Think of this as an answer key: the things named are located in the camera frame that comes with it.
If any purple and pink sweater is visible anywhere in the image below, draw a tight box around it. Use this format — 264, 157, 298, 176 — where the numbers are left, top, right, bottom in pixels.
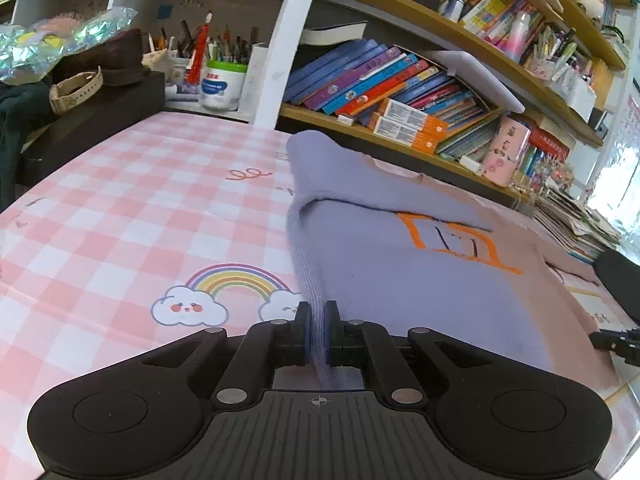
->
286, 130, 618, 391

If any stack of magazines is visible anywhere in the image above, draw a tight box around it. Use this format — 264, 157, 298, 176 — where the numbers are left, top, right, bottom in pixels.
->
534, 188, 622, 263

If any red boxed book set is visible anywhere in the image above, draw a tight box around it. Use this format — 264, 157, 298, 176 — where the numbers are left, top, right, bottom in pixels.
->
528, 125, 570, 162

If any pink cartoon tumbler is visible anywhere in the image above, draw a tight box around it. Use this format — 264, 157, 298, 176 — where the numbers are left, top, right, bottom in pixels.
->
482, 117, 530, 188

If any small white eraser box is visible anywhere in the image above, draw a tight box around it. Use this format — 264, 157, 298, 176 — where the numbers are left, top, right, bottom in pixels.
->
459, 155, 485, 176

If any pink checkered tablecloth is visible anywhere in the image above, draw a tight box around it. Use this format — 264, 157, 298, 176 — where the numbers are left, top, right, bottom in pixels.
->
0, 109, 640, 480

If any lower orange white box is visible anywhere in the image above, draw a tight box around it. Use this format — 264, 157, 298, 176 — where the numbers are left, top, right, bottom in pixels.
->
368, 113, 438, 154

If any orange white box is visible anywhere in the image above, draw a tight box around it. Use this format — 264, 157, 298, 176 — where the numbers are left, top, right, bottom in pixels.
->
368, 113, 438, 154
376, 99, 448, 139

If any wooden bookshelf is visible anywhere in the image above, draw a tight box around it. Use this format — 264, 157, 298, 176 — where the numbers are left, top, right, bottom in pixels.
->
0, 0, 632, 212

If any upper orange white box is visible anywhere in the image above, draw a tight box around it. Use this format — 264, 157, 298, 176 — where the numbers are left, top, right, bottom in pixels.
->
376, 99, 448, 139

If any pink gradient bottle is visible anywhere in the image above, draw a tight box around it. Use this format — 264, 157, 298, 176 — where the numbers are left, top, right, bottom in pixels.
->
503, 11, 530, 63

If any row of leaning books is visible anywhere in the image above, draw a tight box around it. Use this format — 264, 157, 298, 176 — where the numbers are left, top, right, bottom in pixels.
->
283, 39, 500, 155

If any white pen holder jar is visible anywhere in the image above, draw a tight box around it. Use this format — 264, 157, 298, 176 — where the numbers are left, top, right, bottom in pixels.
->
198, 61, 247, 112

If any white flat tablet box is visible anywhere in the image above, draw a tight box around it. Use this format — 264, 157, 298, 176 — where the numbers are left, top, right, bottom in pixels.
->
424, 50, 525, 114

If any black box on table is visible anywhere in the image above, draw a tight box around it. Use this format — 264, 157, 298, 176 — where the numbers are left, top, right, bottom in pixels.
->
16, 72, 165, 186

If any red hanging tassel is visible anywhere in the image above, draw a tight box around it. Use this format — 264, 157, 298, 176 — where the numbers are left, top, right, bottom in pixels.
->
186, 9, 214, 84

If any white spray bottle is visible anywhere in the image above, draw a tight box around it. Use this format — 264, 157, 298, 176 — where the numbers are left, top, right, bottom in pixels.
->
440, 0, 464, 23

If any beige wristwatch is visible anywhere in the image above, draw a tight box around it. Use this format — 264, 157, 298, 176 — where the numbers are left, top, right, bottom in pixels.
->
49, 68, 103, 116

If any iridescent wrapped package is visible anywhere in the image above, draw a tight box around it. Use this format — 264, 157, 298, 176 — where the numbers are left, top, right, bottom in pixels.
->
1, 6, 138, 86

